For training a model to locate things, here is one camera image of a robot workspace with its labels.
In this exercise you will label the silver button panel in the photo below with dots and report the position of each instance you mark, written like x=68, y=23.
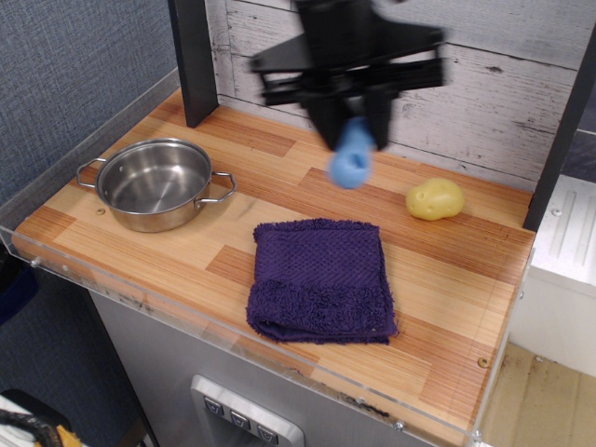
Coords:
x=232, y=420

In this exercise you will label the purple folded towel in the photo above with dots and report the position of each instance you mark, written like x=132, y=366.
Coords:
x=321, y=281

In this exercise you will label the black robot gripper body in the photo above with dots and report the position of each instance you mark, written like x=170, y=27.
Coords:
x=346, y=49

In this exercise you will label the clear acrylic edge guard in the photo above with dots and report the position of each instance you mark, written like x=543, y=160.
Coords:
x=454, y=283

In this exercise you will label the dark right vertical post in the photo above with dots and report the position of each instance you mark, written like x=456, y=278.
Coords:
x=563, y=139

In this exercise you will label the yellow black object bottom left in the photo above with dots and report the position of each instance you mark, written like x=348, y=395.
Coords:
x=27, y=421

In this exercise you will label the silver toy fridge cabinet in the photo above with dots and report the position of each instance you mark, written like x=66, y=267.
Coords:
x=195, y=372

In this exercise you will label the white side unit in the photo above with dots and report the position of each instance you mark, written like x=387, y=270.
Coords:
x=555, y=315

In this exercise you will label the dark vertical post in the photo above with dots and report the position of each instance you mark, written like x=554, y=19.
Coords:
x=191, y=36
x=563, y=139

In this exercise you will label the blue grey plastic spoon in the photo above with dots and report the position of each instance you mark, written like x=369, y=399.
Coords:
x=351, y=165

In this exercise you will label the stainless steel pot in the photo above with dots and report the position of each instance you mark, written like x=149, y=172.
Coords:
x=156, y=185

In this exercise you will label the yellow plastic potato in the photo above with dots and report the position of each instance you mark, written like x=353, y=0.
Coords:
x=435, y=199

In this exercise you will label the dark left vertical post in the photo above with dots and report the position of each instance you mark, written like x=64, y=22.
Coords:
x=191, y=36

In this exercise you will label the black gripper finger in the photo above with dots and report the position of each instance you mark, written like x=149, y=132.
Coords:
x=378, y=112
x=328, y=116

